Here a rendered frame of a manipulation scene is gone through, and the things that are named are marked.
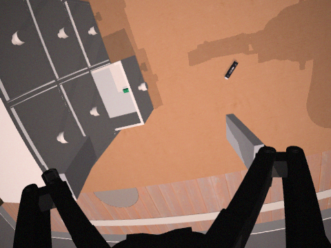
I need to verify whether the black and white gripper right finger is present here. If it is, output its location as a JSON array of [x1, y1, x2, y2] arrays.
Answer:
[[195, 114, 331, 248]]

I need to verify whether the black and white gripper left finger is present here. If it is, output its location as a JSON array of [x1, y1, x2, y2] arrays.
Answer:
[[13, 136, 111, 248]]

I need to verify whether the black aaa battery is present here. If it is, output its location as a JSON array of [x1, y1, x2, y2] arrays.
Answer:
[[224, 61, 238, 79]]

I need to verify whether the white chest of drawers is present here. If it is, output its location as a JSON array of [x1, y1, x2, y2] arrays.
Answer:
[[0, 0, 121, 203]]

